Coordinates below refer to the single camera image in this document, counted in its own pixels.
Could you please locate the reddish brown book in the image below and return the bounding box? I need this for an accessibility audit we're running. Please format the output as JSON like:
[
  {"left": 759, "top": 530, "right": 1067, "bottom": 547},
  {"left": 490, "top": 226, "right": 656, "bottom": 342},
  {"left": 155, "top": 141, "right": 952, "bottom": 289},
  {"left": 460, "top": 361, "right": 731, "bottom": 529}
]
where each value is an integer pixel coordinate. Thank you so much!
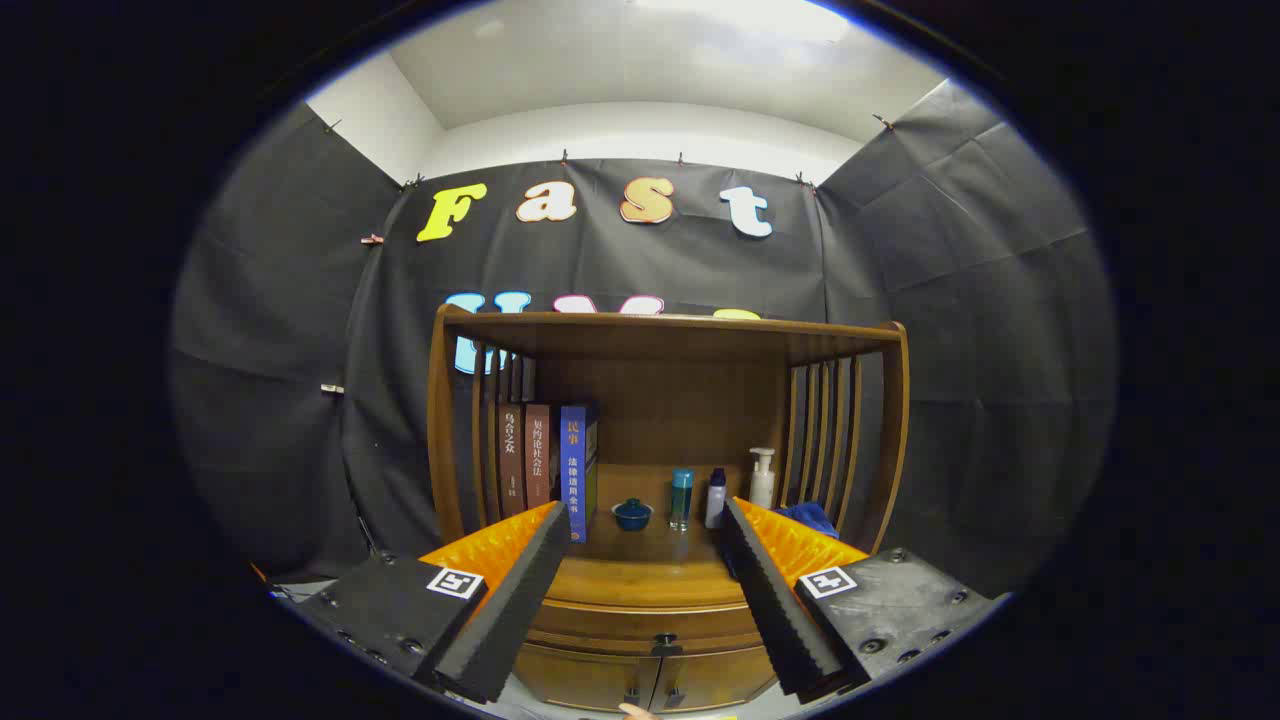
[{"left": 524, "top": 403, "right": 553, "bottom": 511}]

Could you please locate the wooden drawer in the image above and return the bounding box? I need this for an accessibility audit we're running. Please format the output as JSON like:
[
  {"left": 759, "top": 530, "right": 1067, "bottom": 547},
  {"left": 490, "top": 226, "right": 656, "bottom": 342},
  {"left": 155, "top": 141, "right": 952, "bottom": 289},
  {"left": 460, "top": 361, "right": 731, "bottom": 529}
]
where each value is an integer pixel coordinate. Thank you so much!
[{"left": 528, "top": 598, "right": 771, "bottom": 659}]

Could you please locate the wooden cabinet door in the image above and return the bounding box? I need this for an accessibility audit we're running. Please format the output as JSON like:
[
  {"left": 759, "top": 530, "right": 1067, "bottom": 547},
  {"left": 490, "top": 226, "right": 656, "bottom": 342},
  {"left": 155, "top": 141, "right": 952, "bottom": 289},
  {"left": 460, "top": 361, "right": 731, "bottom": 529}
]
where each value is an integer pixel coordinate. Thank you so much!
[
  {"left": 655, "top": 645, "right": 779, "bottom": 711},
  {"left": 515, "top": 643, "right": 661, "bottom": 713}
]

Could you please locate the wooden cabinet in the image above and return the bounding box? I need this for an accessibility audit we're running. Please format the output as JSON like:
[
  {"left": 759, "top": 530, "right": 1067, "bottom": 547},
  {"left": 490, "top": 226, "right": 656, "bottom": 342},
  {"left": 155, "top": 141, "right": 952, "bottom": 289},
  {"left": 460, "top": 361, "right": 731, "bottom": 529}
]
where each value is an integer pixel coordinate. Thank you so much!
[{"left": 427, "top": 305, "right": 911, "bottom": 713}]

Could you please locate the blue book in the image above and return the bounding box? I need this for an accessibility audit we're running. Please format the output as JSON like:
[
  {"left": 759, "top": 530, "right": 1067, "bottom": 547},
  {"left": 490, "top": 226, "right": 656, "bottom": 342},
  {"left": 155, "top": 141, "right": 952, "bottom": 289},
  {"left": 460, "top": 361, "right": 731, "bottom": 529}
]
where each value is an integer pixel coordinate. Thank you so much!
[{"left": 559, "top": 403, "right": 601, "bottom": 544}]

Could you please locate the blue folded towel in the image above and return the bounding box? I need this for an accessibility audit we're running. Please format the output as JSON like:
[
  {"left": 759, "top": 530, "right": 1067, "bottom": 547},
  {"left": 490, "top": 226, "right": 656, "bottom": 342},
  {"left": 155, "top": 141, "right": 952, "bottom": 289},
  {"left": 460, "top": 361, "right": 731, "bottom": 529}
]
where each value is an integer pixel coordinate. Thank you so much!
[{"left": 775, "top": 502, "right": 839, "bottom": 541}]

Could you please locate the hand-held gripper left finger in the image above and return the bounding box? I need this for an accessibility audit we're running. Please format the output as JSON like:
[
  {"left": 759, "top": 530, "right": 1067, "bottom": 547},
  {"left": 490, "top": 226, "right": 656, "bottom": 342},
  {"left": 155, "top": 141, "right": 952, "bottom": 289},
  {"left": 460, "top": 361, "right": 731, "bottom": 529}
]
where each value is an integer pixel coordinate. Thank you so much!
[{"left": 297, "top": 500, "right": 573, "bottom": 705}]

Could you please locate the dark brown book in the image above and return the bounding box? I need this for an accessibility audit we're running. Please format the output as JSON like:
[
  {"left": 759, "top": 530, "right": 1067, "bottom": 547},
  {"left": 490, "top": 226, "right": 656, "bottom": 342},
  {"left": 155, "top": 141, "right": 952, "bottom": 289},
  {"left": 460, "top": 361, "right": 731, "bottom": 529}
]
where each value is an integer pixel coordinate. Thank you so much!
[{"left": 498, "top": 403, "right": 528, "bottom": 518}]

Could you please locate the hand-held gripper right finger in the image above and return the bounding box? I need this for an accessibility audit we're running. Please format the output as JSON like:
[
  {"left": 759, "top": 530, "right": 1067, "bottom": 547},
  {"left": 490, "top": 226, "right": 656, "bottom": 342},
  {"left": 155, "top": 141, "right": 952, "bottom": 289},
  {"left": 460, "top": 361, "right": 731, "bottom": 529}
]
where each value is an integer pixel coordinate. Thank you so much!
[{"left": 722, "top": 497, "right": 1001, "bottom": 706}]

